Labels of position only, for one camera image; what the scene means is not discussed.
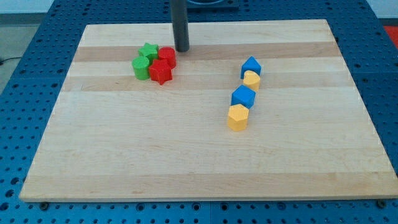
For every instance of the red cylinder block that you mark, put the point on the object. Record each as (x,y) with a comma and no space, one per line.
(168,54)

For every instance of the yellow hexagon block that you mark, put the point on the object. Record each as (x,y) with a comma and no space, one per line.
(237,117)

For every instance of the blue cube block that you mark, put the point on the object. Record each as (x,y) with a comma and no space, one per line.
(244,96)

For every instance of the red star block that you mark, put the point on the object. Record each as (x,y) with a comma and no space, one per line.
(160,71)

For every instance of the yellow half-round block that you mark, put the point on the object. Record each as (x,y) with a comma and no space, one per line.
(251,80)

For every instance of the light wooden board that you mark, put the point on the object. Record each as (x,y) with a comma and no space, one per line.
(114,138)

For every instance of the blue triangular prism block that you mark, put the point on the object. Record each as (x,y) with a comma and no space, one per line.
(250,64)

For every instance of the green cylinder block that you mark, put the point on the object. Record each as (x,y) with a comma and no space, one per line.
(140,66)

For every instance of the green star block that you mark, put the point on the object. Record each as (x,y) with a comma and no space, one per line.
(149,51)

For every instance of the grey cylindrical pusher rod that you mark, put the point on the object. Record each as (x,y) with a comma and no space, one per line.
(179,17)

